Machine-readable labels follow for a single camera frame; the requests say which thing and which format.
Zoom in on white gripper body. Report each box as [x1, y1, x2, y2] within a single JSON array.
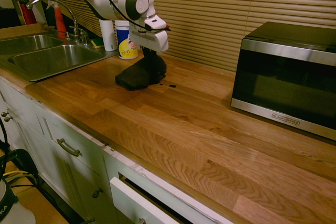
[[129, 29, 170, 53]]

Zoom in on black cloth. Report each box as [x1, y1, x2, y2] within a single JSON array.
[[114, 55, 168, 92]]

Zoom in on white yellow wipes canister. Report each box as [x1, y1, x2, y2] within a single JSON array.
[[114, 20, 139, 60]]

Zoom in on white tumbler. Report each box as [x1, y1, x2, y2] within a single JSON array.
[[99, 19, 118, 52]]

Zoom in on yellow green sponge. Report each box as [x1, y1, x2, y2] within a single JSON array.
[[90, 37, 105, 50]]

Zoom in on chrome sink side sprayer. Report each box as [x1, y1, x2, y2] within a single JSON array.
[[78, 28, 90, 46]]

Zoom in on chrome gooseneck faucet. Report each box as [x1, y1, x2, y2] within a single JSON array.
[[26, 0, 80, 43]]

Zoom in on orange spray bottle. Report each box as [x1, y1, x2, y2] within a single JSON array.
[[46, 0, 68, 39]]

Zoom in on beige window blinds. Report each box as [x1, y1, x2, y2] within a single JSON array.
[[20, 0, 336, 73]]

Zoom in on stainless steel double sink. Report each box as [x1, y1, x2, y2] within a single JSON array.
[[0, 33, 119, 83]]

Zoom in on red fire extinguisher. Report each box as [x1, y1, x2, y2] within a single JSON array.
[[16, 0, 38, 26]]

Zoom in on black steel microwave oven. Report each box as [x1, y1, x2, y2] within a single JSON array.
[[230, 21, 336, 142]]

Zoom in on white kitchen cabinet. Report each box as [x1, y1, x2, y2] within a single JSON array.
[[0, 76, 234, 224]]

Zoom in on white open drawer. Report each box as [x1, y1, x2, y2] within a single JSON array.
[[109, 176, 184, 224]]

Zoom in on white robot controller base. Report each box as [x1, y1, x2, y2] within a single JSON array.
[[0, 178, 36, 224]]

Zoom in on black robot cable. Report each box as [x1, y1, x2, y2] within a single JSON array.
[[56, 0, 169, 31]]

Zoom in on curved metal cabinet handle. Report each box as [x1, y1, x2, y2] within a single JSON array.
[[56, 137, 82, 157]]

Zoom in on black floor cable bundle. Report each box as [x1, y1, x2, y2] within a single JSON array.
[[0, 120, 40, 190]]

